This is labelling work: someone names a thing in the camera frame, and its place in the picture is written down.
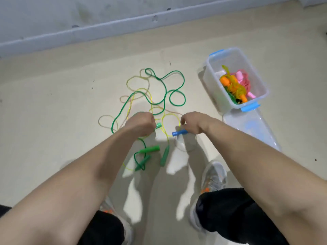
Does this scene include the person's right hand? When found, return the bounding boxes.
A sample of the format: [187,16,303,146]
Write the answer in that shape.
[180,111,216,136]

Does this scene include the pile of colourful jump ropes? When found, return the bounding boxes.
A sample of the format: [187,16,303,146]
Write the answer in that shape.
[98,68,187,173]

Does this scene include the black shorts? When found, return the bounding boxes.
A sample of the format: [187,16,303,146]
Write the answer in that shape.
[0,187,290,245]

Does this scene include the pink skipping rope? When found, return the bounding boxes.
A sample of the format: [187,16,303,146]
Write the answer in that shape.
[232,70,257,100]

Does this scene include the person's right forearm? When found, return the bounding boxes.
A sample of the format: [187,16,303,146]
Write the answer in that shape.
[204,119,327,245]

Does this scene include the grey left shoe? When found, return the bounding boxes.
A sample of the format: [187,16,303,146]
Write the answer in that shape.
[99,198,135,245]

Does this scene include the grey shoe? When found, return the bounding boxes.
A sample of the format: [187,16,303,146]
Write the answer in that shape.
[99,198,135,245]
[189,161,228,230]

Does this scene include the grey right shoe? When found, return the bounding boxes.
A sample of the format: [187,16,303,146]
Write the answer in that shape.
[189,161,228,230]

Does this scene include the clear plastic box lid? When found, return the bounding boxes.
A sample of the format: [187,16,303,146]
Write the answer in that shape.
[223,107,283,152]

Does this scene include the orange handled yellow skipping rope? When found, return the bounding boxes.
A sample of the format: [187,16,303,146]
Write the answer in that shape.
[220,65,249,104]

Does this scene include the person's left forearm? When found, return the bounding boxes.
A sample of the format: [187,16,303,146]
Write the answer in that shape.
[0,127,149,245]

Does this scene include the clear storage box blue latches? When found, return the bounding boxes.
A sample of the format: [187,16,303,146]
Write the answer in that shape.
[203,47,270,116]

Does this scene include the person's left hand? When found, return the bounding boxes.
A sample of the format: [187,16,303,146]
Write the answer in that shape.
[123,112,157,140]

